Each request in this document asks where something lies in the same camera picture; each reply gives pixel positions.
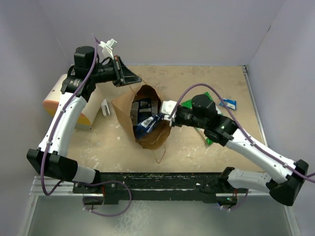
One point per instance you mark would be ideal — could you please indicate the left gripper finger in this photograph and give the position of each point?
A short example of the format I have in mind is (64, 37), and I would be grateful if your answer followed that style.
(131, 79)
(125, 70)

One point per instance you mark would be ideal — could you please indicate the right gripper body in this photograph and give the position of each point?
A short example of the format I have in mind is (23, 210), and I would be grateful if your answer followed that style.
(186, 117)

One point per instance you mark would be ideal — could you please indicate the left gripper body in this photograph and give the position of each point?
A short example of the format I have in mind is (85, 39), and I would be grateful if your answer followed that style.
(111, 72)

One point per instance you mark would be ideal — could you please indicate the green white snack packet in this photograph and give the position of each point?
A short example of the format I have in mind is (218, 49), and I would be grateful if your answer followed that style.
(201, 113)

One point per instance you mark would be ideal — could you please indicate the brown paper bag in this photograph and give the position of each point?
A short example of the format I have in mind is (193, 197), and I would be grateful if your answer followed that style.
(122, 107)

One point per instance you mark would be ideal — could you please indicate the blue Burts chilli bag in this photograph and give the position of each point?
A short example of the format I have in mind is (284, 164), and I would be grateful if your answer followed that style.
(143, 109)

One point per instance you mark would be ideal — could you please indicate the blue Kettle chips bag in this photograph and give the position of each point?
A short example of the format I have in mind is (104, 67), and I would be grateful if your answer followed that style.
(147, 126)

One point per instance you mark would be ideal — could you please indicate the blue snack packet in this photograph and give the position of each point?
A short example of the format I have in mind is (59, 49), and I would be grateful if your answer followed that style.
(231, 104)

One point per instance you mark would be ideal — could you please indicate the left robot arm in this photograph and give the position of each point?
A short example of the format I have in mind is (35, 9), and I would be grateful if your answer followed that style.
(50, 159)

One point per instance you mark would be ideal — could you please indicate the small white clip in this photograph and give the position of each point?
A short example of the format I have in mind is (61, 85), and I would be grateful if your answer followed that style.
(105, 108)

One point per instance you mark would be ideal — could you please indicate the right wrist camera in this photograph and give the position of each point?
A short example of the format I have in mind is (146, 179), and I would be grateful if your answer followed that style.
(166, 110)

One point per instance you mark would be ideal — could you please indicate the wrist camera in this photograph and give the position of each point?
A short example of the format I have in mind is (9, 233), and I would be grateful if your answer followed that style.
(166, 110)
(107, 48)

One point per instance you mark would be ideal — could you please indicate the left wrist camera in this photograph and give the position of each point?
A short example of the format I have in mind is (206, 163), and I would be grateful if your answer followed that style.
(107, 48)

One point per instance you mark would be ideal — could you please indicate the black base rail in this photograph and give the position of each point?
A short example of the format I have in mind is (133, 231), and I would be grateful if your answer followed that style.
(207, 187)

